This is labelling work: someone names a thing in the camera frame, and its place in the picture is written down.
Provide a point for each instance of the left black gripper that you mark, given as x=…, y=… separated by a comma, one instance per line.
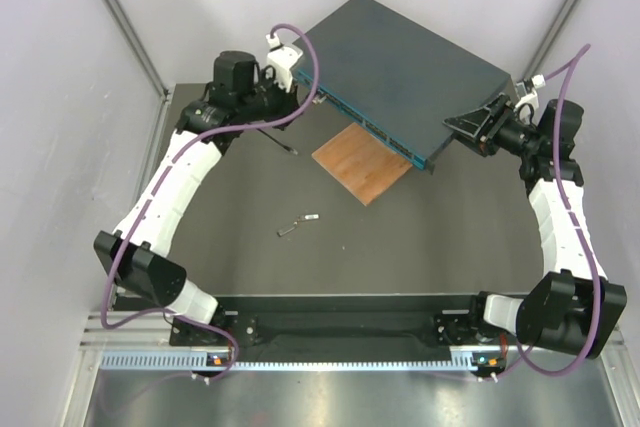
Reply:
x=289, y=103

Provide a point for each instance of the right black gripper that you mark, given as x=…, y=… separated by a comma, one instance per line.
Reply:
x=476, y=125

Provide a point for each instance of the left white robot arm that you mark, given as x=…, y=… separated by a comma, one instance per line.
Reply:
x=134, y=254

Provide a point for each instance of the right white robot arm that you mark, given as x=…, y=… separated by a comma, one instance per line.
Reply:
x=574, y=306

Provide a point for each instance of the wooden board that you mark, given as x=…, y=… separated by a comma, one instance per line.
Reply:
x=361, y=163

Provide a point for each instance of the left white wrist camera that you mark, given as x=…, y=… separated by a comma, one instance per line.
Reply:
x=282, y=59

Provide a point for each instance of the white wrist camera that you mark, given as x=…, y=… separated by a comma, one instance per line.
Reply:
x=527, y=90
x=282, y=59

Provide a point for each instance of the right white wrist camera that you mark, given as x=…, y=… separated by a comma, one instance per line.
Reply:
x=527, y=90

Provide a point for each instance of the blue network switch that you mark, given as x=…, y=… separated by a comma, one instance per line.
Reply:
x=399, y=80

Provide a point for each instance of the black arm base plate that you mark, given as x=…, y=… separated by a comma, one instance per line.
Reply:
x=344, y=327

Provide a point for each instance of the slotted cable duct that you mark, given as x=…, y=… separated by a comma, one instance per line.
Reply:
x=204, y=361

